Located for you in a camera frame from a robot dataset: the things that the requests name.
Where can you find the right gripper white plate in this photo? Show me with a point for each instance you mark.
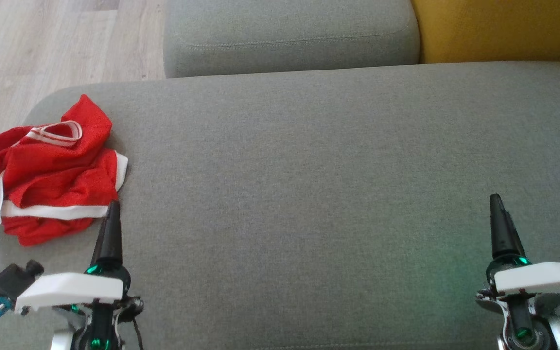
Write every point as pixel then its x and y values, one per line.
pixel 542 279

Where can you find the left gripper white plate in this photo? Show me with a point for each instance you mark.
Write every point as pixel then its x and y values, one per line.
pixel 76 289

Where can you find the red white-hem shorts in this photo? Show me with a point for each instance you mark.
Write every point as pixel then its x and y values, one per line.
pixel 56 184

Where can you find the red white striped-trim jersey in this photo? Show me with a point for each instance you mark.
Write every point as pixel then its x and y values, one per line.
pixel 85 121

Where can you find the grey sofa seat cushion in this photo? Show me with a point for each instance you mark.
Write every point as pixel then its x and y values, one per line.
pixel 309 194

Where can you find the yellow sofa cushion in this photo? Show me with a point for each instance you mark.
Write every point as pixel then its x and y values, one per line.
pixel 494 29

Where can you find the grey sofa back cushion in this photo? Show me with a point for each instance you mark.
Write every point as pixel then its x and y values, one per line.
pixel 285 29

